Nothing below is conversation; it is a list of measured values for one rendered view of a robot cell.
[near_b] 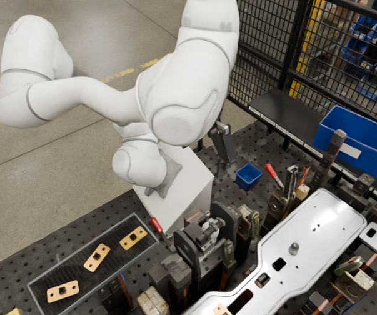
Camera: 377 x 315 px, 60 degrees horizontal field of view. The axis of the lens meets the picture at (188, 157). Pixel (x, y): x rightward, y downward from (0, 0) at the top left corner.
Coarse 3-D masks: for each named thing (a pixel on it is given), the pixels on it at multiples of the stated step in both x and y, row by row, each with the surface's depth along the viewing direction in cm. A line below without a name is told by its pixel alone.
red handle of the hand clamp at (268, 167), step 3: (267, 165) 124; (270, 165) 124; (267, 168) 124; (270, 168) 123; (270, 171) 123; (273, 171) 123; (270, 174) 124; (273, 174) 123; (276, 174) 124; (273, 177) 124; (276, 177) 124; (276, 180) 124; (279, 180) 124; (276, 183) 124; (279, 183) 124; (279, 186) 124; (282, 186) 124; (282, 189) 124; (282, 192) 125
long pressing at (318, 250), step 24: (288, 216) 125; (312, 216) 126; (336, 216) 126; (360, 216) 126; (264, 240) 119; (288, 240) 119; (312, 240) 119; (336, 240) 119; (264, 264) 113; (288, 264) 113; (312, 264) 113; (240, 288) 108; (264, 288) 108; (288, 288) 108; (192, 312) 103; (240, 312) 103; (264, 312) 103
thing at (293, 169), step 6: (288, 168) 114; (294, 168) 115; (288, 174) 115; (294, 174) 114; (300, 174) 112; (288, 180) 116; (294, 180) 118; (288, 186) 118; (294, 186) 121; (288, 192) 120; (288, 198) 122
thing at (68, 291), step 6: (72, 282) 93; (54, 288) 92; (60, 288) 91; (66, 288) 92; (78, 288) 92; (48, 294) 91; (54, 294) 91; (60, 294) 91; (66, 294) 91; (72, 294) 91; (48, 300) 90; (54, 300) 90
